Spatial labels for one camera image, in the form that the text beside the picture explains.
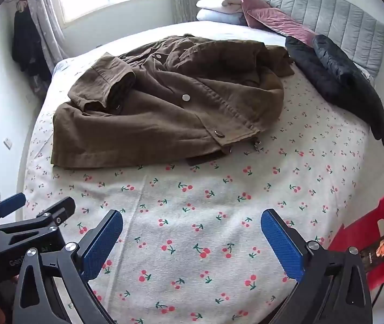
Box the hanging dark clothes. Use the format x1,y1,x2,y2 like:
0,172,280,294
11,2,52,82

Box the light blue bed sheet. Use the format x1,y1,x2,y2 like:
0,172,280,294
52,20,314,75

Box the dark printed card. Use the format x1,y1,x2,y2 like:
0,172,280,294
360,228,384,274

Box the light blue pillow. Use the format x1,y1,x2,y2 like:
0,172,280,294
197,8,248,26

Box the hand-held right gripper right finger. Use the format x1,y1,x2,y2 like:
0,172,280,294
261,208,373,324

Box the white folded blanket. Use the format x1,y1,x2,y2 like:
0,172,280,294
196,0,246,16

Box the black puffer jacket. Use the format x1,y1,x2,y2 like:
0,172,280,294
284,34,384,148

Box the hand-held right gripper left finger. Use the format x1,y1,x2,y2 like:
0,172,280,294
11,209,124,324

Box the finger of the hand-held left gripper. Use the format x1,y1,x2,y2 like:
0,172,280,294
36,196,76,227
0,192,26,225

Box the grey padded headboard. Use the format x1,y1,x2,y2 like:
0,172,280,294
235,0,384,78

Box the brown coat with fur collar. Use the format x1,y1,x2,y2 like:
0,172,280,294
51,34,295,170

